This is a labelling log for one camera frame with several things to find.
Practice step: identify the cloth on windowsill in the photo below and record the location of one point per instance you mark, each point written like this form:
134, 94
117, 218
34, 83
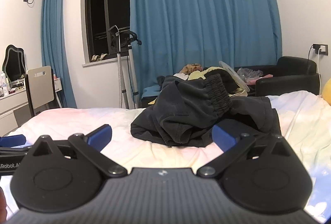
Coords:
99, 57

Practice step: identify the black garment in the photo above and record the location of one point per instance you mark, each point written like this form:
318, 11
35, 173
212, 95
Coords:
234, 83

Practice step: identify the white garment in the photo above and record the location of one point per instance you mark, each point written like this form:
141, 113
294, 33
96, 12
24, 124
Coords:
181, 76

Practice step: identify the brown garment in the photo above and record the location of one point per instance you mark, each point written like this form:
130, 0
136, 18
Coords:
192, 68

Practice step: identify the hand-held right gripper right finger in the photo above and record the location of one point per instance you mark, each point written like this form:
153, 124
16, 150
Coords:
223, 139

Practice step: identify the pale yellow garment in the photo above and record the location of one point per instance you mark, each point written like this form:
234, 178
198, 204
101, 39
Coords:
199, 74

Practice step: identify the black pants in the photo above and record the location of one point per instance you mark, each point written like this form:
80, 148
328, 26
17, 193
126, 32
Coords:
186, 110

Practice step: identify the dark framed window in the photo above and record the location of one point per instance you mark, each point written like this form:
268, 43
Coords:
103, 6

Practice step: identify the wide blue curtain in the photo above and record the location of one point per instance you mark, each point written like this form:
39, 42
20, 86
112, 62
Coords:
201, 19

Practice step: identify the standing garment steamer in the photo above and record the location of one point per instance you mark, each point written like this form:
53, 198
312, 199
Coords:
113, 35

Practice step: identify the black armchair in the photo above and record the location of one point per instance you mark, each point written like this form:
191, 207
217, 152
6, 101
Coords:
284, 81

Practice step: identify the black low bench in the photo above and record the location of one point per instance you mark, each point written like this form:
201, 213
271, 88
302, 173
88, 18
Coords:
143, 103

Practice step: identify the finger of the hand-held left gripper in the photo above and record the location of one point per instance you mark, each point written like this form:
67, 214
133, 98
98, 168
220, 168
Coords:
13, 140

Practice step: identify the white dressing table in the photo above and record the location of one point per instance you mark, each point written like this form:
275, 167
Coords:
13, 102

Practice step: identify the wavy framed mirror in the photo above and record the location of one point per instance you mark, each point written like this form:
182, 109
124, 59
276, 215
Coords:
14, 63

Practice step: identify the narrow blue curtain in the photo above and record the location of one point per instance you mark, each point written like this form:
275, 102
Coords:
55, 45

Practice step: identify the pile of mixed clothes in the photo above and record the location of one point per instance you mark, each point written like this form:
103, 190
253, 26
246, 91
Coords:
152, 102

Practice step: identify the blue cloth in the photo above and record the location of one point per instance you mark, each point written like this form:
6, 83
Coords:
151, 90

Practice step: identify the pink item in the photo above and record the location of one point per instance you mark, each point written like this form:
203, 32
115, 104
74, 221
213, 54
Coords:
258, 79

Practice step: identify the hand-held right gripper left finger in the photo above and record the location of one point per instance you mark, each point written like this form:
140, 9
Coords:
99, 135

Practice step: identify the bed with pastel sheet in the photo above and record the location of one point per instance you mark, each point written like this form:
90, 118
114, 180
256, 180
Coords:
77, 123

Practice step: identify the wall socket with charger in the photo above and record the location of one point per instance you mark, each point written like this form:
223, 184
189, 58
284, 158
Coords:
321, 49

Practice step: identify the clear plastic bag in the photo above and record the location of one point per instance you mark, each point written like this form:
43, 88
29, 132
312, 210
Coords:
249, 72

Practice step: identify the yellow pillow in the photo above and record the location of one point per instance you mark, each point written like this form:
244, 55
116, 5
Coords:
327, 90

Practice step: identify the beige chair with dark frame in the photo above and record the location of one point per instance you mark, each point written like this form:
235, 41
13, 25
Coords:
40, 87

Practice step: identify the person's left hand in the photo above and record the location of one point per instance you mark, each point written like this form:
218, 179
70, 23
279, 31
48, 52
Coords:
2, 200

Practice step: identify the white spray bottle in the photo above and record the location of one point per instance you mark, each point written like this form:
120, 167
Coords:
4, 84

